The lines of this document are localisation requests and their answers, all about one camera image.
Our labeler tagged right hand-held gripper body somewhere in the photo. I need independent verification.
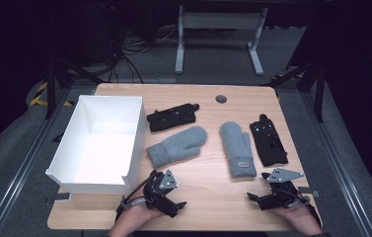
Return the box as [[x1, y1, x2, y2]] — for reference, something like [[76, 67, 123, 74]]
[[258, 167, 311, 211]]

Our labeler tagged black glove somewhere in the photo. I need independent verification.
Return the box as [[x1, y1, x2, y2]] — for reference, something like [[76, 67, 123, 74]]
[[249, 114, 289, 168], [146, 103, 200, 133]]

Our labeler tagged grey metal floor rail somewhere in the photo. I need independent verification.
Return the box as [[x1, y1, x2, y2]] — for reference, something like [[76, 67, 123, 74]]
[[299, 91, 372, 237], [0, 88, 73, 237]]

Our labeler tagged white box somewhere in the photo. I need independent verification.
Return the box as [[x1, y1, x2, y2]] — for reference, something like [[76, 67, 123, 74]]
[[44, 95, 147, 196]]

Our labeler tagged tangle of black floor cables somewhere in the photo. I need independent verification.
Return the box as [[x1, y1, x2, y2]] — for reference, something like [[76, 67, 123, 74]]
[[103, 3, 182, 84]]

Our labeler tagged person's right hand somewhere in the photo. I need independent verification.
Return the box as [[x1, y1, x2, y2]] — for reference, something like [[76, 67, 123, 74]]
[[273, 203, 323, 235]]

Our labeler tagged plain grey mitten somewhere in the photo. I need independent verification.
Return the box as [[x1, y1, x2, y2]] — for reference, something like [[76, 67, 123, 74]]
[[145, 125, 208, 170]]

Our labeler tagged dark table edge bracket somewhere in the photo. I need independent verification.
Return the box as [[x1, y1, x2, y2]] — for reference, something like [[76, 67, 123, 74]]
[[297, 186, 323, 198]]

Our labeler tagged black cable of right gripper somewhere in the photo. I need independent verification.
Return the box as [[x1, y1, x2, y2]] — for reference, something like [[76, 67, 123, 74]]
[[305, 202, 324, 229]]

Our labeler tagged yellow and black floor tape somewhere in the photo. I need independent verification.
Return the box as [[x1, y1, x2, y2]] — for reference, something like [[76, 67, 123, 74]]
[[29, 81, 76, 108]]

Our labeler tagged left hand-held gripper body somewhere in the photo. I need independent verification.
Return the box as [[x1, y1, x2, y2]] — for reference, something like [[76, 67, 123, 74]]
[[143, 169, 179, 218]]

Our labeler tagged black metal stand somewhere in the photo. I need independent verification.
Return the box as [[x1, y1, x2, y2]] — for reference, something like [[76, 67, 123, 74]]
[[261, 60, 327, 123], [43, 55, 107, 120]]

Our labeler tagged grey mitten with label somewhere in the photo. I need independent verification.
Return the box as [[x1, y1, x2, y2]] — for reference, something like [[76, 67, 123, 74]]
[[219, 120, 258, 179]]

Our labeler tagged person's left hand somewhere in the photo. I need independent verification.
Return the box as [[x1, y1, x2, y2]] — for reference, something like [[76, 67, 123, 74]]
[[112, 198, 166, 233]]

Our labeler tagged white metal desk frame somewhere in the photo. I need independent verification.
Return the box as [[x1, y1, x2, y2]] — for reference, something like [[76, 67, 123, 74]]
[[174, 4, 269, 77]]

